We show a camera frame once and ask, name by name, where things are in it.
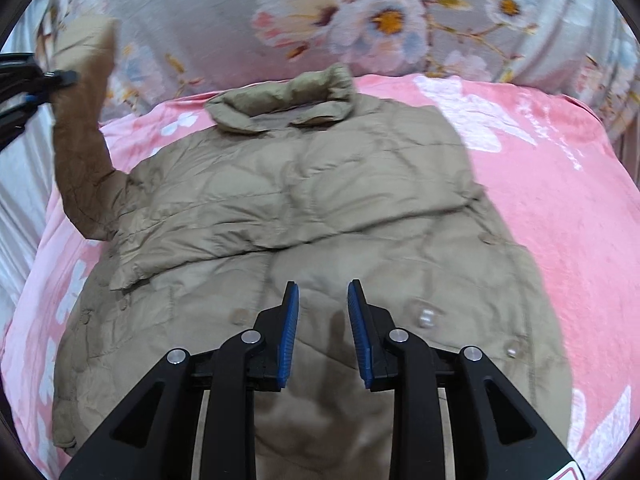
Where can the grey floral blanket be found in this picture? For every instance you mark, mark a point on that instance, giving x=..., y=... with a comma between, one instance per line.
x=200, y=10

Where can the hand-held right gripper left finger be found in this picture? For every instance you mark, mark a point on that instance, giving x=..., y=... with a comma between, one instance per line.
x=289, y=330

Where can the pink printed blanket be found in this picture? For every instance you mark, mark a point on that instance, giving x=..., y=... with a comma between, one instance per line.
x=550, y=210

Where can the white cloth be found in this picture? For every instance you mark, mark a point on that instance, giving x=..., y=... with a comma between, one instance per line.
x=20, y=195

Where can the tan quilted jacket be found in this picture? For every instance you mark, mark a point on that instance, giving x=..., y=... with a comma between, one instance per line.
x=300, y=185

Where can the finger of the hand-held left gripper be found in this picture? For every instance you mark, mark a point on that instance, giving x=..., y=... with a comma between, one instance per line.
x=55, y=78
x=22, y=112

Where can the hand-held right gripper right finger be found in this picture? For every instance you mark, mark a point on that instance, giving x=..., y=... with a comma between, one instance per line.
x=358, y=330

